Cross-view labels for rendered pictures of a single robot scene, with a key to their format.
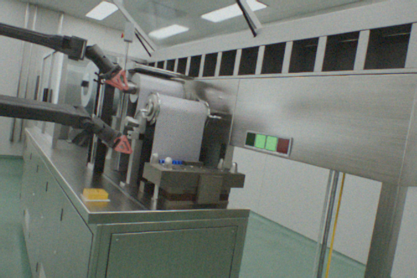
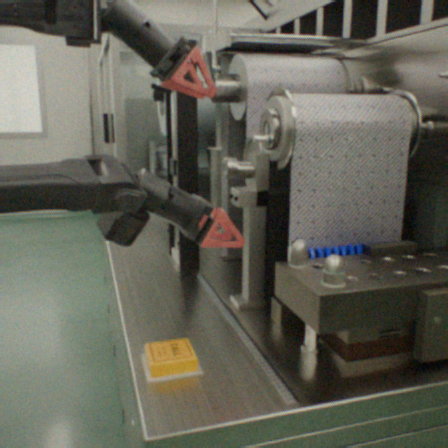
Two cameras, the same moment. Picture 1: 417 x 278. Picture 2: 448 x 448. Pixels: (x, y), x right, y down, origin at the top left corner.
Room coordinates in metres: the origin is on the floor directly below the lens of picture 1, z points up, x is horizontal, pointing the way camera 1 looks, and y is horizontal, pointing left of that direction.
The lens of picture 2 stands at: (0.55, 0.09, 1.27)
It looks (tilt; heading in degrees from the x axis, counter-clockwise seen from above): 13 degrees down; 18
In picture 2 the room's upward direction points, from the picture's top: straight up
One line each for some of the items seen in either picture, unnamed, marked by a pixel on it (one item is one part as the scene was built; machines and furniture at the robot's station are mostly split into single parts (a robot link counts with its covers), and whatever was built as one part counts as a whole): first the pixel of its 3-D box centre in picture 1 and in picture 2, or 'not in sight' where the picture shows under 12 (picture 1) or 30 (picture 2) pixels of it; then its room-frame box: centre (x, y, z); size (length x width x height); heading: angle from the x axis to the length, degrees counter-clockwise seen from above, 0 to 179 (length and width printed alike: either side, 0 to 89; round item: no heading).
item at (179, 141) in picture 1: (177, 144); (348, 206); (1.42, 0.13, 1.11); 0.23 x 0.01 x 0.18; 124
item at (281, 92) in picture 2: (151, 107); (278, 129); (1.41, 0.26, 1.25); 0.15 x 0.01 x 0.15; 34
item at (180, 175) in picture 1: (195, 175); (403, 282); (1.35, 0.03, 1.00); 0.40 x 0.16 x 0.06; 124
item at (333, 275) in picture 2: (168, 162); (333, 269); (1.22, 0.13, 1.05); 0.04 x 0.04 x 0.04
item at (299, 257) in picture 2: (155, 158); (299, 252); (1.29, 0.19, 1.05); 0.04 x 0.04 x 0.04
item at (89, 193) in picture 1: (95, 194); (170, 357); (1.14, 0.36, 0.91); 0.07 x 0.07 x 0.02; 34
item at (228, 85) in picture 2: (128, 87); (225, 88); (1.60, 0.42, 1.33); 0.06 x 0.06 x 0.06; 34
